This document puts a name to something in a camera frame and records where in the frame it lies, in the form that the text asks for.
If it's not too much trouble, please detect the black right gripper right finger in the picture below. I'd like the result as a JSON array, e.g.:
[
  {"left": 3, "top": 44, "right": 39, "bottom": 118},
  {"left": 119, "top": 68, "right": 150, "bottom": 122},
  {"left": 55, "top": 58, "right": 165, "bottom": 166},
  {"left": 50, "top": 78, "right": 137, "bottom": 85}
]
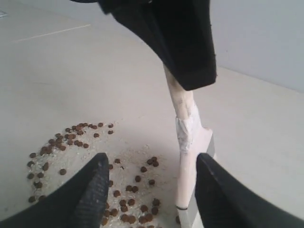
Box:
[{"left": 195, "top": 153, "right": 304, "bottom": 228}]

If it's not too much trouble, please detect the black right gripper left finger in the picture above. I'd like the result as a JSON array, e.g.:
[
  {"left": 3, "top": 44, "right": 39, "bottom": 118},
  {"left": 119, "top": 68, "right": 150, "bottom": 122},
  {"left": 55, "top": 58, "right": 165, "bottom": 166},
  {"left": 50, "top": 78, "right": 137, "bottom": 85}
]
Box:
[{"left": 0, "top": 153, "right": 109, "bottom": 228}]

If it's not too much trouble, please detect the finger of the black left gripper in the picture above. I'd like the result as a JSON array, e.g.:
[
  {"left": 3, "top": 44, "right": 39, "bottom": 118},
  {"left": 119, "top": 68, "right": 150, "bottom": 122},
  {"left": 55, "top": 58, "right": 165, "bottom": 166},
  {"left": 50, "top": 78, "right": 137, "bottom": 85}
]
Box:
[{"left": 98, "top": 0, "right": 217, "bottom": 91}]

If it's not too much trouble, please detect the wooden paint brush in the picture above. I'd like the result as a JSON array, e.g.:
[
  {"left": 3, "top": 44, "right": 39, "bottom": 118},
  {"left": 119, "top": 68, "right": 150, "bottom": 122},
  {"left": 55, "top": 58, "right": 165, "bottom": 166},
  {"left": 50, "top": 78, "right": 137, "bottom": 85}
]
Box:
[{"left": 164, "top": 66, "right": 216, "bottom": 228}]

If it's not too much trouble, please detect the pile of pellets and crumbs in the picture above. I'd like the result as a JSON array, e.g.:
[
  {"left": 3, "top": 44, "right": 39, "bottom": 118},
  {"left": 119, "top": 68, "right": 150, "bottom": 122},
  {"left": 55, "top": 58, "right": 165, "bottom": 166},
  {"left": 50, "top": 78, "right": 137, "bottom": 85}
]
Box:
[{"left": 26, "top": 123, "right": 180, "bottom": 228}]

